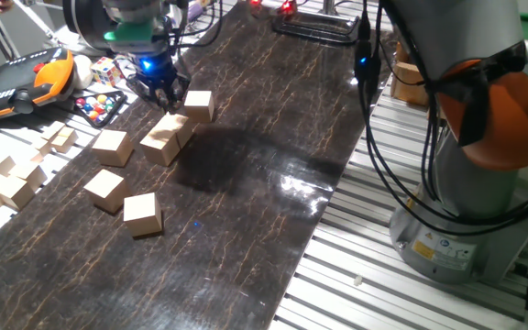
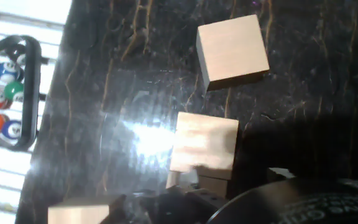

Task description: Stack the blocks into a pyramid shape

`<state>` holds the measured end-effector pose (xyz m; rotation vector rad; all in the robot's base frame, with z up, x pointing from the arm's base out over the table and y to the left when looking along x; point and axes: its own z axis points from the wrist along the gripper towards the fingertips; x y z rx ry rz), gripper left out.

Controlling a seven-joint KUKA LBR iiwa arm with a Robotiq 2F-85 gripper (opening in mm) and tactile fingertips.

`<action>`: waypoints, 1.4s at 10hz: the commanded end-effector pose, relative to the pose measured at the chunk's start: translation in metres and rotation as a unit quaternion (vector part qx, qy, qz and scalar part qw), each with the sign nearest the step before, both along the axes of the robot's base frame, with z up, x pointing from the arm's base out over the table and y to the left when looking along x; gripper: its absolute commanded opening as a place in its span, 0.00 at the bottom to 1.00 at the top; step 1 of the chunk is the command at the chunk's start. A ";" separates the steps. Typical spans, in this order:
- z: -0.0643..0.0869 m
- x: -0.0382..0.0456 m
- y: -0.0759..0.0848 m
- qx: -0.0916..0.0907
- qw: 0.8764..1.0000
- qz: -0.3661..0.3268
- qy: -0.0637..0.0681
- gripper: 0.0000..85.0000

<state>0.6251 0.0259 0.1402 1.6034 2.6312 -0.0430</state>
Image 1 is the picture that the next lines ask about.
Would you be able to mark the red billiard ball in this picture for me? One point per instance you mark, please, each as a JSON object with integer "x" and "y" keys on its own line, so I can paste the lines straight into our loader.
{"x": 99, "y": 110}

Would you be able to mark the blue billiard ball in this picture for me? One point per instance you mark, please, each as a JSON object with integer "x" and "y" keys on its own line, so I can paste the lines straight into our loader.
{"x": 110, "y": 101}
{"x": 87, "y": 108}

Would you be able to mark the rubiks cube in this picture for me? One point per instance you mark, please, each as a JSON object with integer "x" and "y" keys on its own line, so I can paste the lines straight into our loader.
{"x": 106, "y": 71}

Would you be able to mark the green billiard ball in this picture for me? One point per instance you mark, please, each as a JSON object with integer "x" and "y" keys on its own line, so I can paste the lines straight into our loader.
{"x": 108, "y": 108}

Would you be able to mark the maroon billiard ball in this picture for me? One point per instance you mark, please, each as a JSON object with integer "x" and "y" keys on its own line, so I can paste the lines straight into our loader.
{"x": 80, "y": 102}

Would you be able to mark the white billiard ball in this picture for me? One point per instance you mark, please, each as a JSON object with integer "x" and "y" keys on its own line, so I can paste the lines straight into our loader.
{"x": 91, "y": 101}

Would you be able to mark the white round ball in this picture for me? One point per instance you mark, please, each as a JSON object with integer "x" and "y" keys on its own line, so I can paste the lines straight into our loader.
{"x": 82, "y": 71}

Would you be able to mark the large wooden cube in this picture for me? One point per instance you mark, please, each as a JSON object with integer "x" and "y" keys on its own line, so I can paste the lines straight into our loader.
{"x": 113, "y": 147}
{"x": 158, "y": 149}
{"x": 143, "y": 214}
{"x": 199, "y": 106}
{"x": 181, "y": 124}
{"x": 106, "y": 190}

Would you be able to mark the metal stand pole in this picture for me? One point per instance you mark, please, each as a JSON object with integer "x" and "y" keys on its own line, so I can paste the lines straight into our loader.
{"x": 329, "y": 5}

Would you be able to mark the black connector blue light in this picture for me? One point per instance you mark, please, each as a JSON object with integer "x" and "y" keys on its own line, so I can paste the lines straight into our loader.
{"x": 362, "y": 59}

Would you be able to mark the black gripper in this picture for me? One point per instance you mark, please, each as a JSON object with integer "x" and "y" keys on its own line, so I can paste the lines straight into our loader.
{"x": 151, "y": 69}

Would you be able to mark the yellow billiard ball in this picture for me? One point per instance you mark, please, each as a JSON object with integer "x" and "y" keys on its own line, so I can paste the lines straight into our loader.
{"x": 102, "y": 98}

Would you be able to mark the black triangle ball rack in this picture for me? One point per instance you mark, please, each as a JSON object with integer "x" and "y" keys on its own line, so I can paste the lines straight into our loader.
{"x": 101, "y": 124}

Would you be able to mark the silver orange robot arm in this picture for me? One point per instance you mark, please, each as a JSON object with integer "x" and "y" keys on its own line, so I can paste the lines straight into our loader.
{"x": 465, "y": 192}

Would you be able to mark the black orange teach pendant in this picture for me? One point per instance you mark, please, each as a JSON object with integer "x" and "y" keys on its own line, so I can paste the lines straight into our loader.
{"x": 21, "y": 87}

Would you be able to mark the small white scrap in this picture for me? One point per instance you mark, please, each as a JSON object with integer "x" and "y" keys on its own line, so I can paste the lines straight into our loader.
{"x": 358, "y": 279}

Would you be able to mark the pile of spare wooden blocks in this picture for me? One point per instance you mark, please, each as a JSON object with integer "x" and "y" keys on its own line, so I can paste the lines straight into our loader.
{"x": 21, "y": 149}

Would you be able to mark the dark marble pattern mat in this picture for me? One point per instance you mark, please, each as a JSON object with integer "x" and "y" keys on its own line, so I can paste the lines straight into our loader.
{"x": 255, "y": 183}

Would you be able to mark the orange billiard ball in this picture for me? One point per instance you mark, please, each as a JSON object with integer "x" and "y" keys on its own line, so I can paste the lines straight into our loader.
{"x": 93, "y": 115}

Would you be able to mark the green mounting plate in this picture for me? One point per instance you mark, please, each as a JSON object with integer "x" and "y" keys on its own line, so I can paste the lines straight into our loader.
{"x": 128, "y": 32}

